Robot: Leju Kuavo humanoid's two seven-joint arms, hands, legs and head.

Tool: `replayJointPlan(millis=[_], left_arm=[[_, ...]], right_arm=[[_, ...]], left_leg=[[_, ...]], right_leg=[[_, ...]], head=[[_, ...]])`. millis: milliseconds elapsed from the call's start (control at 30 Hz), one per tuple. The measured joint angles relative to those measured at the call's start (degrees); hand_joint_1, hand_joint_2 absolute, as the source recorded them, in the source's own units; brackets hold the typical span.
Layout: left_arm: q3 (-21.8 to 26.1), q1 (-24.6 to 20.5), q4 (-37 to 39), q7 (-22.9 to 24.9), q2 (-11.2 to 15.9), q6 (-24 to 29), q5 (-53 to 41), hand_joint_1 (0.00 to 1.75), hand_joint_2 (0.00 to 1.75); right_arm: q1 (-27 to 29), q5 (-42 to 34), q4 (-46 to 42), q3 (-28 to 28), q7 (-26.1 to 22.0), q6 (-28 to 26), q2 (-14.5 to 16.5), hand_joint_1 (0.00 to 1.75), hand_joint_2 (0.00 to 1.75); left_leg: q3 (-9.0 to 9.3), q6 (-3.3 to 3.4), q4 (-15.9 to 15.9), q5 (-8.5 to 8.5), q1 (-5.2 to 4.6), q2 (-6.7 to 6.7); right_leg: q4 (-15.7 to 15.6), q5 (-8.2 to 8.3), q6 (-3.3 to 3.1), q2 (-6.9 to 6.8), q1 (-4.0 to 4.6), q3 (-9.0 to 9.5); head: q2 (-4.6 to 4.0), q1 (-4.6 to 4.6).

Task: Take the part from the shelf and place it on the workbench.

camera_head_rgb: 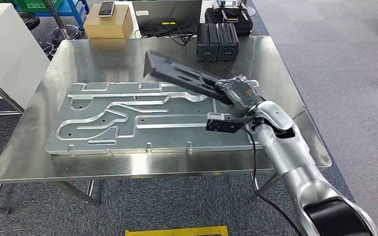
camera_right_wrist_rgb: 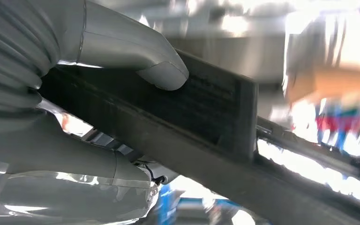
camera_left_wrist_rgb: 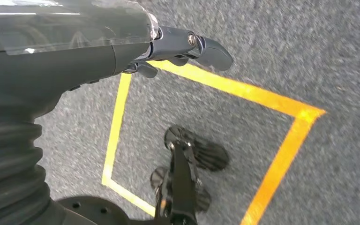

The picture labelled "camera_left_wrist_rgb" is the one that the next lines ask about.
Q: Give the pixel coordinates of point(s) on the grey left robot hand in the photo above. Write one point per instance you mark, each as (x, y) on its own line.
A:
(59, 62)

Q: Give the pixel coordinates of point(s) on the black round plate with holes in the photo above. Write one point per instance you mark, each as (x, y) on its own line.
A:
(96, 211)

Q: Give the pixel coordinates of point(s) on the yellow floor tape square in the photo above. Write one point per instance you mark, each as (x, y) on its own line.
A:
(287, 155)

